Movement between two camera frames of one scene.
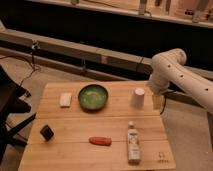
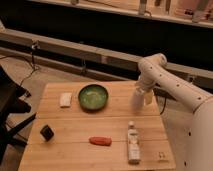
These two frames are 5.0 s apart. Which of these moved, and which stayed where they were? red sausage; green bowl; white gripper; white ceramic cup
Moved: white gripper
Stayed: red sausage; white ceramic cup; green bowl
